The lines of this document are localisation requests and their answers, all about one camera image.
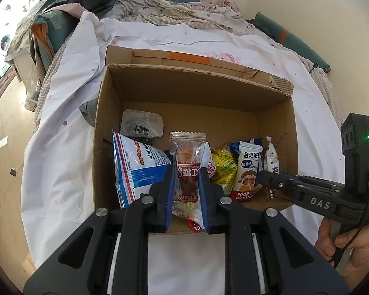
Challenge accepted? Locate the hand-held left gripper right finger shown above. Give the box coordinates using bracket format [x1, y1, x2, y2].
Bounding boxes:
[198, 167, 349, 295]

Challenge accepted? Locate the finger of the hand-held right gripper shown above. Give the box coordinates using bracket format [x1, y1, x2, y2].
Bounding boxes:
[257, 170, 296, 201]
[278, 174, 345, 192]

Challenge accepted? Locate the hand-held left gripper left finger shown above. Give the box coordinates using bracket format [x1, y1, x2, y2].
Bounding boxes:
[24, 166, 176, 295]

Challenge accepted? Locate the brown white snack bar packet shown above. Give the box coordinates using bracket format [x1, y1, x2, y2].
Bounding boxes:
[263, 136, 280, 202]

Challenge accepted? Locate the white red snack packet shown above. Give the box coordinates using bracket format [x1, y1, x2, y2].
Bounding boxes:
[184, 217, 205, 232]

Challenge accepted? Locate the clear red candy packet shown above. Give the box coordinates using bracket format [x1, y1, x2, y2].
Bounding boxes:
[169, 132, 207, 222]

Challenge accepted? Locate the rice cake snack packet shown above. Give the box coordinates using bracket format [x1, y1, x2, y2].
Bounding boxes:
[231, 141, 263, 202]

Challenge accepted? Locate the red white torn snack bag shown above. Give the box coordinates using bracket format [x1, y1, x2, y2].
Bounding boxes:
[200, 141, 222, 182]

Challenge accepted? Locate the yellow snack bag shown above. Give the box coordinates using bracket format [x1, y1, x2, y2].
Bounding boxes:
[211, 143, 237, 195]

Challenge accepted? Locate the blue white snack bag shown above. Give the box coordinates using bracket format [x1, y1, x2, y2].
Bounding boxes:
[112, 130, 173, 209]

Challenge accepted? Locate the brown cardboard box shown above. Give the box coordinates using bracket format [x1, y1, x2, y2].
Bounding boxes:
[92, 45, 299, 236]

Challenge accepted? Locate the person's right hand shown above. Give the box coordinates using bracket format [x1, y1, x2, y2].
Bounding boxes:
[314, 218, 369, 292]

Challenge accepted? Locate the white pouch with barcode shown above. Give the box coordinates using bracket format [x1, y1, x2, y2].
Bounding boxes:
[121, 109, 164, 139]

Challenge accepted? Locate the beige checkered sheet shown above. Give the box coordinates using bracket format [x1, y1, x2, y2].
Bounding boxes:
[32, 31, 74, 133]
[307, 64, 345, 130]

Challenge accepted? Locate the white bed sheet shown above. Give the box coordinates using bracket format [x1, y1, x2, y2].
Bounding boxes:
[21, 11, 345, 295]

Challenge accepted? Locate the grey cloth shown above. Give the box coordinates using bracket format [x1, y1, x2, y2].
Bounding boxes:
[78, 100, 99, 126]

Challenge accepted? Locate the teal cushion with orange band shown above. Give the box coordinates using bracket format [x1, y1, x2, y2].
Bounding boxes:
[254, 12, 331, 73]

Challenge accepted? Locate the patterned beige quilt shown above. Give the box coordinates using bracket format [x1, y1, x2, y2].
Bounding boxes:
[115, 0, 265, 37]

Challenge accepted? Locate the pink floor rug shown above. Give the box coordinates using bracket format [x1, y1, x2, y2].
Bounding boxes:
[0, 68, 17, 108]

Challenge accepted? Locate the teal quilt with orange lining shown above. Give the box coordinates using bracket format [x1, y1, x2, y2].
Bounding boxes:
[29, 6, 83, 80]

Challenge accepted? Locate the white washing machine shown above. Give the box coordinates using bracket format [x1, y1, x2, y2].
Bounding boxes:
[0, 28, 13, 77]

